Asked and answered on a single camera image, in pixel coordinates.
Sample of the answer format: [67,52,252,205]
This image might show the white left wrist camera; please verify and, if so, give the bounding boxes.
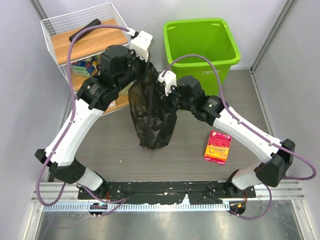
[128,28,154,62]

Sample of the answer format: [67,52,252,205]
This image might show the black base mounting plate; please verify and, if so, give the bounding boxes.
[93,180,256,205]

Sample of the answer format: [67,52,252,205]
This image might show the blue green sponge pack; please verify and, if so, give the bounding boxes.
[71,60,98,77]

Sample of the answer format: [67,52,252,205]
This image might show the grey slotted cable duct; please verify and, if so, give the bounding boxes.
[42,200,230,212]

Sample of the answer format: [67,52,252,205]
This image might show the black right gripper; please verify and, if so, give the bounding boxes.
[159,83,195,114]

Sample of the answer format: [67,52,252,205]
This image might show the green plastic trash bin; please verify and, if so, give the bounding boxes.
[163,18,241,94]

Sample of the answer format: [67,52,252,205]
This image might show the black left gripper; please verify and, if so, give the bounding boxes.
[115,47,153,92]

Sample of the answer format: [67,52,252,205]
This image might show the aluminium frame rail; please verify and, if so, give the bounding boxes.
[39,182,79,203]

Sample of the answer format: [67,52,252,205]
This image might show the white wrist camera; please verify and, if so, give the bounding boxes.
[128,28,154,62]
[157,70,177,96]

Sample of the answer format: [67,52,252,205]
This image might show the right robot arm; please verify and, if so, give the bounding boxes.
[157,72,296,198]

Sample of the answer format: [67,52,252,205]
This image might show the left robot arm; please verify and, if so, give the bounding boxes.
[35,45,150,199]

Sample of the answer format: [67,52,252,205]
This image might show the white wire shelf rack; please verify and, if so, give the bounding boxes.
[42,3,130,115]

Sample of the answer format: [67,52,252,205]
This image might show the black trash bag roll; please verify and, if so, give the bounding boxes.
[68,18,101,43]

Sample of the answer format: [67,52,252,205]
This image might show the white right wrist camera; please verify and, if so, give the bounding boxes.
[157,70,177,96]

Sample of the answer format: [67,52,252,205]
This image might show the pink orange sponge package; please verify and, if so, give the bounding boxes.
[204,131,232,166]

